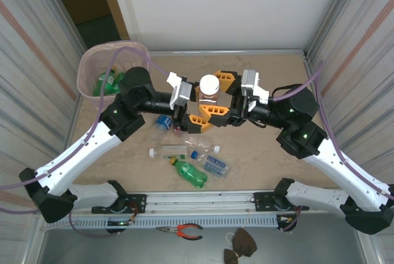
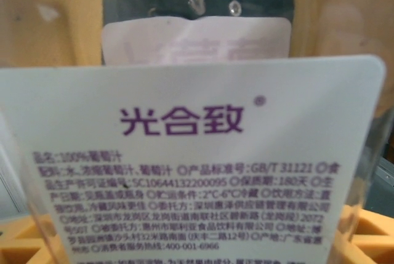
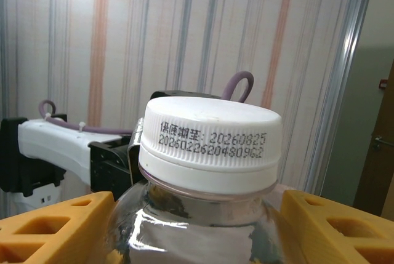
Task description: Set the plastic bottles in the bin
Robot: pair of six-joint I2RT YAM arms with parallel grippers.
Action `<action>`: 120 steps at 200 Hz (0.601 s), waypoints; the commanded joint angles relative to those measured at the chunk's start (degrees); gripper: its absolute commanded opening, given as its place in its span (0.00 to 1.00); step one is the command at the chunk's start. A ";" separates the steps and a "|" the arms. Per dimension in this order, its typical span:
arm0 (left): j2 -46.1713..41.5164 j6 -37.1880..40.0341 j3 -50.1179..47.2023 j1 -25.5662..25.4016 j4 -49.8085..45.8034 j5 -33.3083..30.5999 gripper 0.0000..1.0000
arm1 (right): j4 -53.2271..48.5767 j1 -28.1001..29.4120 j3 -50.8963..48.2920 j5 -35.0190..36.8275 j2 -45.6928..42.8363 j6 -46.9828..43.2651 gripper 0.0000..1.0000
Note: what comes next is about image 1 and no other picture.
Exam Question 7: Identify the purple grape label bottle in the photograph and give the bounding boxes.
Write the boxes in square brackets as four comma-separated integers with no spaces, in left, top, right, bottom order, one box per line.
[196,74,222,106]

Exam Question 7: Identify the clear bottle white cap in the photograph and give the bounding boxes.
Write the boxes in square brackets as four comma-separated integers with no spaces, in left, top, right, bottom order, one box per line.
[183,134,222,156]

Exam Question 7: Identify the small blue label bottle white cap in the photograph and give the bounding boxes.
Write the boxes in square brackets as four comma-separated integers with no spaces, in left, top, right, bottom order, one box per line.
[153,114,173,145]

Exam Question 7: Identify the clear bottle green leaf label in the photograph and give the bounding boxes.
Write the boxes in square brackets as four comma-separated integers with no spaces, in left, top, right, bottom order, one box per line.
[148,143,188,160]

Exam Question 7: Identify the clear bottle blue cap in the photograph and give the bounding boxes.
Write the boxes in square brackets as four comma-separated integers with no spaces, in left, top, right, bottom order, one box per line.
[190,150,230,178]

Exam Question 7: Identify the ribbed translucent plastic bin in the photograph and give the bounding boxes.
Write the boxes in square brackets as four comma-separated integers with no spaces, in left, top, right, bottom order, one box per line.
[76,39,151,110]

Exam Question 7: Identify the black controller board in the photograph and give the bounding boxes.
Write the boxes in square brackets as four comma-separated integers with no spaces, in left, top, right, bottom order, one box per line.
[276,214,299,233]
[106,218,136,234]

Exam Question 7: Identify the brown cloth mask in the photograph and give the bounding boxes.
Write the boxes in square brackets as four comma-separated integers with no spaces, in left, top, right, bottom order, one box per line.
[226,227,258,258]

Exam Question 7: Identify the small brown cloth pouch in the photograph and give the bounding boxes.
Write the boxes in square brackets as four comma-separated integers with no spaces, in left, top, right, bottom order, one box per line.
[223,248,240,264]

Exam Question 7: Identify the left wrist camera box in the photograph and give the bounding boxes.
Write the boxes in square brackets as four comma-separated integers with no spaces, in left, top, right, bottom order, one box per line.
[166,71,194,113]

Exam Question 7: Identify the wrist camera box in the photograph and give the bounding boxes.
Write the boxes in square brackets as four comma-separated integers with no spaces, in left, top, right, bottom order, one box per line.
[166,71,194,113]
[240,69,270,105]

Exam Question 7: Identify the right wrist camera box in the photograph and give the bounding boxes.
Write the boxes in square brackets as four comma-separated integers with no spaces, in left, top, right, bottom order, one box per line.
[240,69,270,105]

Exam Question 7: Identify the thin aluminium frame bar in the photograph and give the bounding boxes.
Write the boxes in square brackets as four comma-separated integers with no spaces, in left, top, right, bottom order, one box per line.
[149,49,305,57]

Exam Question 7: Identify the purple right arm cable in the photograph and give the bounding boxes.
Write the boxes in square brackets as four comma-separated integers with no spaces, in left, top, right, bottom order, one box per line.
[271,60,394,233]

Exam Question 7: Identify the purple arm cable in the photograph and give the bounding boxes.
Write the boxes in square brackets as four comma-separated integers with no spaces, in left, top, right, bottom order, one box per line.
[271,60,394,233]
[0,46,169,239]

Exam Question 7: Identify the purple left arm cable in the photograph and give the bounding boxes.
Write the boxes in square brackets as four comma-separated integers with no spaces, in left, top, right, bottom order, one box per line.
[0,46,169,239]

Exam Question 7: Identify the aluminium mounting rail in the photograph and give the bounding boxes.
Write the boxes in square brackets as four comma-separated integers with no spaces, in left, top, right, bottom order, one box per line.
[124,190,348,215]

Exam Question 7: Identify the white slotted cable duct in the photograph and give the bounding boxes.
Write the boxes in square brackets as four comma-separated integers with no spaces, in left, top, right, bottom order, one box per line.
[46,215,279,230]

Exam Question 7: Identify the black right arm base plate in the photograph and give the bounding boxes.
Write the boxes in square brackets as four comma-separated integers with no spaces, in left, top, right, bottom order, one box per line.
[249,191,308,213]

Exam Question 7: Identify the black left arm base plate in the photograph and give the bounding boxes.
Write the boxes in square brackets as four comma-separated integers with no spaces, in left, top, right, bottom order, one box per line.
[92,194,147,215]

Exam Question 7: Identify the orange handled pliers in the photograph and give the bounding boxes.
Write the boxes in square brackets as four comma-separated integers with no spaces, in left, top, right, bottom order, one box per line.
[155,223,204,241]

